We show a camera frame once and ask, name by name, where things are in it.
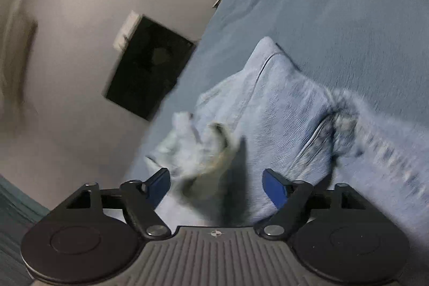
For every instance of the teal curtain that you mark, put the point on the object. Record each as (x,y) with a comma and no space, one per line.
(16,215)

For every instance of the black floor mat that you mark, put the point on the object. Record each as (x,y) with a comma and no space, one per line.
(147,68)

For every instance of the blue fleece blanket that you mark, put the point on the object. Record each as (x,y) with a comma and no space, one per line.
(335,4)

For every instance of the light blue denim jeans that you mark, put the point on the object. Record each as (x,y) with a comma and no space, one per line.
(285,98)

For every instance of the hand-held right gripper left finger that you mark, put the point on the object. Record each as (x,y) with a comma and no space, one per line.
(159,186)

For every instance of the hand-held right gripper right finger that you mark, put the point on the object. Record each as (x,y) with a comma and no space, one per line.
(273,188)

